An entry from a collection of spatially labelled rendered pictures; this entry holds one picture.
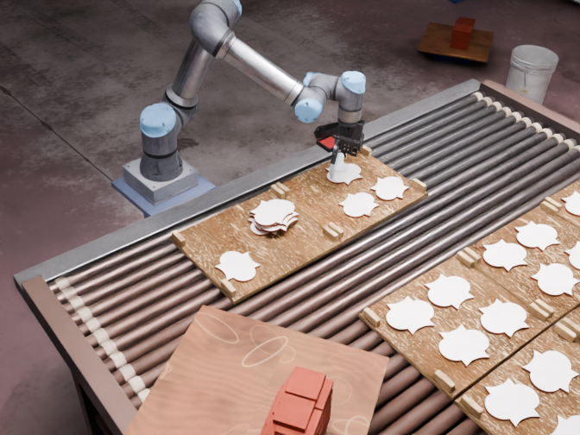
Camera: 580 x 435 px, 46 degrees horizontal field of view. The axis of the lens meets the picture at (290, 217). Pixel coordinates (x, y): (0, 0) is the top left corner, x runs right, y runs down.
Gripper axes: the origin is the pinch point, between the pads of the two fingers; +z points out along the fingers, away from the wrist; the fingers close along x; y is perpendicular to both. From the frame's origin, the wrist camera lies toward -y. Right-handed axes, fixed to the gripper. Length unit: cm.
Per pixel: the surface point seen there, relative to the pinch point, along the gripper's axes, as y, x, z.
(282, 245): -4.2, -37.4, 7.6
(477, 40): 12, 319, 76
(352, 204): 9.6, -10.1, 5.4
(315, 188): -5.0, -6.0, 6.5
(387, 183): 17.1, 5.7, 4.7
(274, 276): -1, -51, 8
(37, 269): -68, -74, 12
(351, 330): 26, -60, 10
